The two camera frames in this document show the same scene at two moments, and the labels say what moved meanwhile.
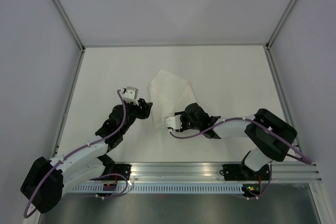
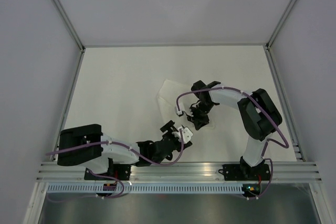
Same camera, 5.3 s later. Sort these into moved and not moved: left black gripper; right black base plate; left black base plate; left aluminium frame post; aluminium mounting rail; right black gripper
Moved: left black gripper; right black gripper
Not moved: right black base plate; aluminium mounting rail; left black base plate; left aluminium frame post
